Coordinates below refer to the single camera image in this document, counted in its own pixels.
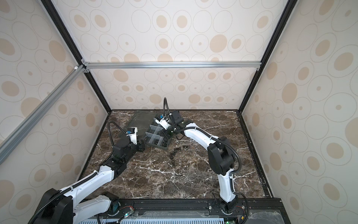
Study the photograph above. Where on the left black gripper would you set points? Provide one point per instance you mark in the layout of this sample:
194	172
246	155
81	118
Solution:
142	146

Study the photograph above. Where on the pile of black screws nuts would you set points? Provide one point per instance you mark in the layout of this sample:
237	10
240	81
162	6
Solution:
179	149

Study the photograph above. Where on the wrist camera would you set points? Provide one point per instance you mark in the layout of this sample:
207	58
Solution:
171	119
132	134

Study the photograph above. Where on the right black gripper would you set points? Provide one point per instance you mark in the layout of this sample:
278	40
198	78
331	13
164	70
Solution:
170	130

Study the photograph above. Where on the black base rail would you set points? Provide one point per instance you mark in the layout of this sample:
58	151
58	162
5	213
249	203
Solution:
168	211

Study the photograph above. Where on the clear compartment organizer box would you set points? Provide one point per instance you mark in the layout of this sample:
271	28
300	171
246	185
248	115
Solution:
148	131

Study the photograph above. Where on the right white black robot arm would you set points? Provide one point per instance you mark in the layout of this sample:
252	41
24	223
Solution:
223	159

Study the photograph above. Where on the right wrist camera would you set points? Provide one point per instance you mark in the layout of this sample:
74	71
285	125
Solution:
171	119

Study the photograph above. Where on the horizontal aluminium frame bar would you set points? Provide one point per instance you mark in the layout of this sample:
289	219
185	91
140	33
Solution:
173	65

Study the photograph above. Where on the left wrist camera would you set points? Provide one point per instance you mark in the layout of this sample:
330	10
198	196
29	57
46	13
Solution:
132	134

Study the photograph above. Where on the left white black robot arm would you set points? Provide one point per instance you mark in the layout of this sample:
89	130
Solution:
78	187

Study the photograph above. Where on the diagonal aluminium frame bar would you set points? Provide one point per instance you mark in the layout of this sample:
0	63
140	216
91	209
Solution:
15	138

